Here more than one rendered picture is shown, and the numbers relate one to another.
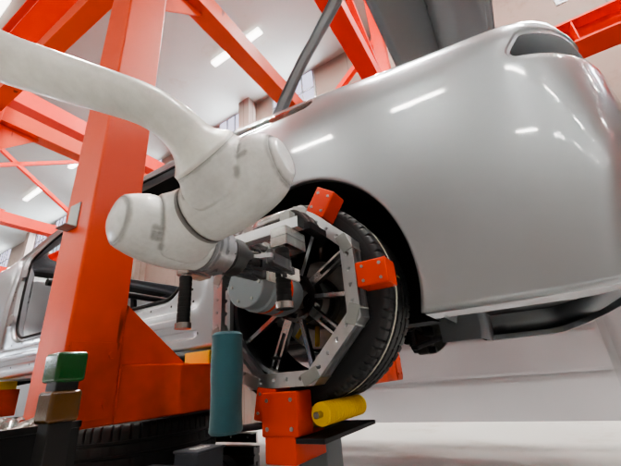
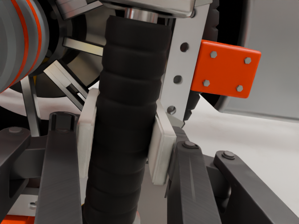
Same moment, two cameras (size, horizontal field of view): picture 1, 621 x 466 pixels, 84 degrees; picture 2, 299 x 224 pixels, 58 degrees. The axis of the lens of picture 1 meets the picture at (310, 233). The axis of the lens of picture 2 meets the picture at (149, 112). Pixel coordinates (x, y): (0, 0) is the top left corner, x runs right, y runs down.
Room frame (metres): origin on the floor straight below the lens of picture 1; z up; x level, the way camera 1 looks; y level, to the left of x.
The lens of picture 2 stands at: (0.66, 0.16, 0.89)
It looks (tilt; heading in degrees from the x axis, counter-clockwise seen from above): 18 degrees down; 321
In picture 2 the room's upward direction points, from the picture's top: 11 degrees clockwise
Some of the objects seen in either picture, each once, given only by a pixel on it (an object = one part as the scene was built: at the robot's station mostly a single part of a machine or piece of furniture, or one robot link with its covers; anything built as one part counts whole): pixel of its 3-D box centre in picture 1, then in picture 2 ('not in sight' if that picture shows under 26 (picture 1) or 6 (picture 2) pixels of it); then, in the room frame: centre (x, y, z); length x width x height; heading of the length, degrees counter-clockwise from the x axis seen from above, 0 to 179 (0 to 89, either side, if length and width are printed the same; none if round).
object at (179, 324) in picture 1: (184, 300); not in sight; (0.96, 0.37, 0.83); 0.04 x 0.04 x 0.16
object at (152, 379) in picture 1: (175, 361); not in sight; (1.35, 0.54, 0.69); 0.52 x 0.17 x 0.35; 151
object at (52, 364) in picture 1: (66, 367); not in sight; (0.52, 0.37, 0.64); 0.04 x 0.04 x 0.04; 61
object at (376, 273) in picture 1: (375, 274); (217, 67); (0.93, -0.17, 0.85); 0.09 x 0.08 x 0.07; 61
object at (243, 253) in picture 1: (238, 259); not in sight; (0.66, 0.15, 0.83); 0.09 x 0.08 x 0.07; 151
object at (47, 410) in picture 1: (58, 406); not in sight; (0.52, 0.37, 0.59); 0.04 x 0.04 x 0.04; 61
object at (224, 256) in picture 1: (211, 250); not in sight; (0.59, 0.18, 0.83); 0.09 x 0.06 x 0.09; 61
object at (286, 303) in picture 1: (283, 275); (122, 134); (0.79, 0.07, 0.83); 0.04 x 0.04 x 0.16
